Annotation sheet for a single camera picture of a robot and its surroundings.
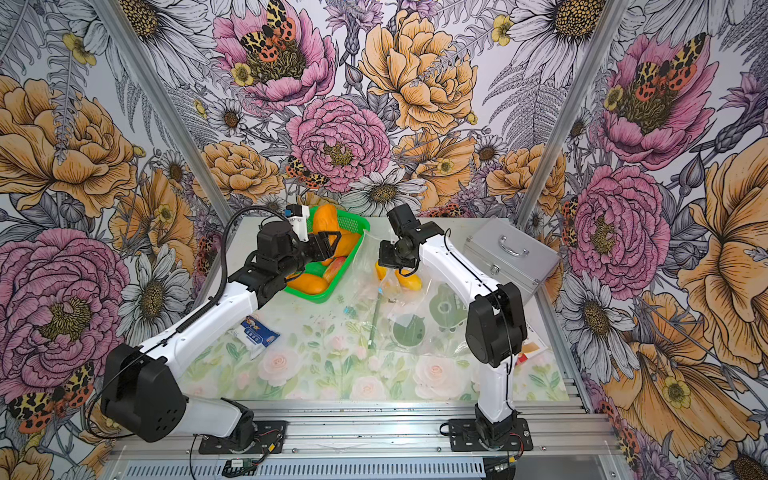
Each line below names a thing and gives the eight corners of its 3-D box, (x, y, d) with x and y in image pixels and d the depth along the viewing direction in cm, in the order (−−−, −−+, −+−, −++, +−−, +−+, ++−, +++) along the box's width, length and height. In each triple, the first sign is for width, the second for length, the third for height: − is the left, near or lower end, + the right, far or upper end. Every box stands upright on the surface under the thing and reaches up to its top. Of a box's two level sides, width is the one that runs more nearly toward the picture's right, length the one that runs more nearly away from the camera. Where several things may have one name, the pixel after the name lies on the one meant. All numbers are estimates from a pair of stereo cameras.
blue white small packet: (229, 343, 91) (224, 339, 89) (251, 319, 96) (248, 314, 94) (257, 362, 87) (253, 358, 85) (279, 336, 93) (276, 331, 90)
